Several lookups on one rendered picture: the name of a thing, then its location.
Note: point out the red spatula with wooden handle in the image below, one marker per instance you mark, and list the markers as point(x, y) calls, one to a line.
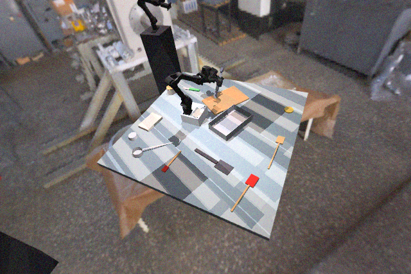
point(251, 181)

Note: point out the tan flat spatula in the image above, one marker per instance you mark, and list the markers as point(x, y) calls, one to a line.
point(279, 140)

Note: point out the light wooden board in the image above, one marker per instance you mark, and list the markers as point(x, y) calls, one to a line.
point(224, 100)

